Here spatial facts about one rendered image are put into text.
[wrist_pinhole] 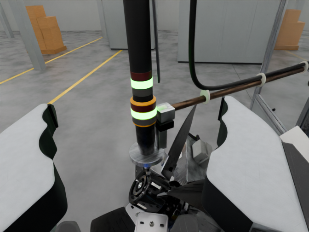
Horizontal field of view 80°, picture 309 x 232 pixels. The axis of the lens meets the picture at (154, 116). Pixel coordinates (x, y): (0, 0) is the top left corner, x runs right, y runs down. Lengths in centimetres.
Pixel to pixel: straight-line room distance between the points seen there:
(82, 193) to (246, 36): 531
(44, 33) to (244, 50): 692
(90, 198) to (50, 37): 707
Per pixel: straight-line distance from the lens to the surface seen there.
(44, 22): 840
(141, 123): 31
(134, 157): 36
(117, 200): 210
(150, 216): 61
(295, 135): 72
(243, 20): 587
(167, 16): 1248
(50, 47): 857
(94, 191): 223
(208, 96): 38
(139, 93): 29
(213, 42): 584
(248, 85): 47
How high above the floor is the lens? 172
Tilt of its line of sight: 33 degrees down
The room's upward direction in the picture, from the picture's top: 2 degrees counter-clockwise
